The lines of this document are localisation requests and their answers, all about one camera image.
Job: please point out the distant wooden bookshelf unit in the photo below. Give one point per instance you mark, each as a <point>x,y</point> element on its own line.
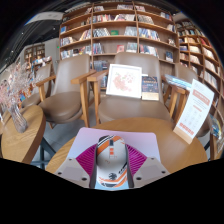
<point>36,55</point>

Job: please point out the round wooden side table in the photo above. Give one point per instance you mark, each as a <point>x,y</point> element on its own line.
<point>23,136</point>

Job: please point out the brown padded wooden armchair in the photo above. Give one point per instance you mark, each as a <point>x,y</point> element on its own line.
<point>133,108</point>
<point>66,100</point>
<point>183,71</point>
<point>41,76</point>

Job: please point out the white hanging ceiling panel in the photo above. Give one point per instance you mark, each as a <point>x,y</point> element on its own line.
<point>45,17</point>

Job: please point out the white orange computer mouse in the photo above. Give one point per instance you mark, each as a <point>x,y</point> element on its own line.
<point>111,160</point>

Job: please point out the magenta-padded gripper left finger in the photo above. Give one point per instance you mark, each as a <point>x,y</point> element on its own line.
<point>85,161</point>

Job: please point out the white sign on wooden base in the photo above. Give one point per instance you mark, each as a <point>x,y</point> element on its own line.
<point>195,110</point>

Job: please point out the glass vase with pink flowers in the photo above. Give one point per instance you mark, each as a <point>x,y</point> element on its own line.
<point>18,120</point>

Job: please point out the blue pink gradient mouse pad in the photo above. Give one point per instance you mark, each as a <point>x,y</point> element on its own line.
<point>140,140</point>

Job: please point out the white framed floral picture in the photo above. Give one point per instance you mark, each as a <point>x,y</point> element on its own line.
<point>124,81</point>

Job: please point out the dark cover book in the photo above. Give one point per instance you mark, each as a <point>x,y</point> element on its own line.
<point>150,87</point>

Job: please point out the wide wooden bookshelf unit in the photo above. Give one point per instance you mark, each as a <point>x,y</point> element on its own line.
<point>116,33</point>

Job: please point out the curved wooden bookshelf unit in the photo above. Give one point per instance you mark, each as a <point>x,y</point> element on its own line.
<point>203,56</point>

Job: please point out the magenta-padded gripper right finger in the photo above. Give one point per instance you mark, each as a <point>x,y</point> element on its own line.
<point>138,161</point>

